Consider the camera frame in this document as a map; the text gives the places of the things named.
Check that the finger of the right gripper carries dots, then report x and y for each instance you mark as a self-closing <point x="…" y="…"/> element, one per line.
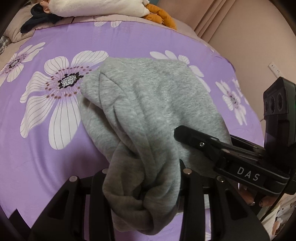
<point x="208" y="145"/>

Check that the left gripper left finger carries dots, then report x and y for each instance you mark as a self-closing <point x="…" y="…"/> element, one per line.
<point x="100" y="219"/>

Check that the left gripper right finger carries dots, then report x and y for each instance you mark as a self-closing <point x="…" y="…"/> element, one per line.
<point x="192" y="202"/>

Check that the grey fleece sweatpants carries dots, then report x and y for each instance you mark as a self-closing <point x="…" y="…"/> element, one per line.
<point x="130" y="109"/>

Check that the purple floral bed sheet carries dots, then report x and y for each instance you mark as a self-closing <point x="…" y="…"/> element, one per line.
<point x="43" y="139"/>

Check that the orange plush cloth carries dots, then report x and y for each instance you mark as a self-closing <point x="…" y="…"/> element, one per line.
<point x="160" y="16"/>

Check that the grey plaid pillow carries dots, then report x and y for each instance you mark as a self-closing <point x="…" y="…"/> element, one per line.
<point x="4" y="42"/>

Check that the beige pillow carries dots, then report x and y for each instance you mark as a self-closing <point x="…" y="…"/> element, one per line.
<point x="13" y="31"/>

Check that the dark navy garment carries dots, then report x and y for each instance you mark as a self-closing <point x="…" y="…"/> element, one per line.
<point x="39" y="16"/>

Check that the white wall socket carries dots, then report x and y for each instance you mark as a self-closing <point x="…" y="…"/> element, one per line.
<point x="275" y="70"/>

